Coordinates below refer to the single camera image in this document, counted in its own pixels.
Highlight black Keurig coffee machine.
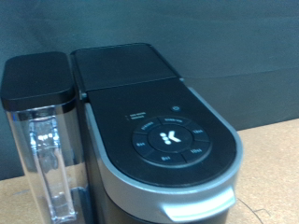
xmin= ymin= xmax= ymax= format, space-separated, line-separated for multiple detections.
xmin=69 ymin=42 xmax=245 ymax=224

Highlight clear water tank black lid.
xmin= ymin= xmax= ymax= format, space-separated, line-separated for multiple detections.
xmin=0 ymin=50 xmax=92 ymax=224

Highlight thin black wire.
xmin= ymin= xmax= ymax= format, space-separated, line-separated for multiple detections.
xmin=236 ymin=198 xmax=273 ymax=222

